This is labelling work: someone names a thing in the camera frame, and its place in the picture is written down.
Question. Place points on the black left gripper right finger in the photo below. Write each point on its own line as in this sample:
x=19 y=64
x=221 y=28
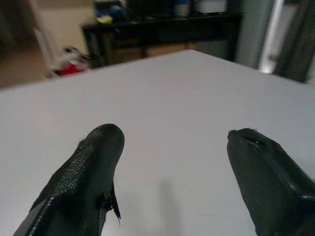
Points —
x=265 y=182

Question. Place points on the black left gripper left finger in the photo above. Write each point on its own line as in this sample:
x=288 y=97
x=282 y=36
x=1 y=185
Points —
x=83 y=182

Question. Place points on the red and white toy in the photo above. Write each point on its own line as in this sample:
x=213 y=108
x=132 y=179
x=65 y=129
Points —
x=71 y=64

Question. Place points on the silver metal pole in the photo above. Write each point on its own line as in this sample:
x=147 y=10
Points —
x=272 y=37

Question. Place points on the dark curtain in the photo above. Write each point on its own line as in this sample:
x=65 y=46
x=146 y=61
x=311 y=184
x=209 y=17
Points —
x=296 y=39

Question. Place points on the black side table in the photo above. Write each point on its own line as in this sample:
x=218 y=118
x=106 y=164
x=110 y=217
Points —
x=160 y=37

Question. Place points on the yellow cloth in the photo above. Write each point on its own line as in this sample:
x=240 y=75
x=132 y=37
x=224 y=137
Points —
x=104 y=19

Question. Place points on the white box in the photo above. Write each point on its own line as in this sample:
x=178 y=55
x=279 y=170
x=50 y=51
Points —
x=211 y=6

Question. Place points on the blue and white container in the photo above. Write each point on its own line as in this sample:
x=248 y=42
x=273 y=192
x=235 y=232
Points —
x=181 y=7

